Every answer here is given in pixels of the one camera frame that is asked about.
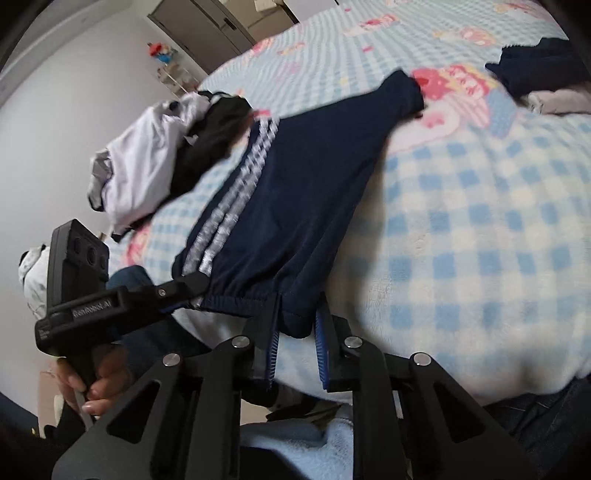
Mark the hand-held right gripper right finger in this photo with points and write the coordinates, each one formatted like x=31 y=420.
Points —
x=322 y=350

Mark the cardboard boxes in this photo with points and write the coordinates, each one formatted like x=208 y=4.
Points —
x=258 y=7

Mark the white garment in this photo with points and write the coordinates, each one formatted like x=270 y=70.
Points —
x=143 y=157

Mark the folded pale pink garment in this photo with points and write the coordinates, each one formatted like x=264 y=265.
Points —
x=561 y=101

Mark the person's blue jeans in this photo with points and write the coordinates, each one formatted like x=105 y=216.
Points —
x=540 y=415

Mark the blue checkered printed blanket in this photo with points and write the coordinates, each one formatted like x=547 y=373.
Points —
x=461 y=230

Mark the person's left hand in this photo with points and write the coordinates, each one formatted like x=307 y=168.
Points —
x=113 y=374

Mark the navy striped track pants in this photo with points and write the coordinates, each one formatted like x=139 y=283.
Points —
x=300 y=184

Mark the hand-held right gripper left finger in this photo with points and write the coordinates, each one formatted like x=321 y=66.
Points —
x=272 y=344

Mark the black and white plush toy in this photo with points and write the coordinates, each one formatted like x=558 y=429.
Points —
x=32 y=277

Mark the red and blue toy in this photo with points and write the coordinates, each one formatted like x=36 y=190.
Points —
x=161 y=51

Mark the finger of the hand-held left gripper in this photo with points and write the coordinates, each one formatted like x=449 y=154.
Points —
x=182 y=290

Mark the folded navy garment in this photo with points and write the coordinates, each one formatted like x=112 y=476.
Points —
x=535 y=64

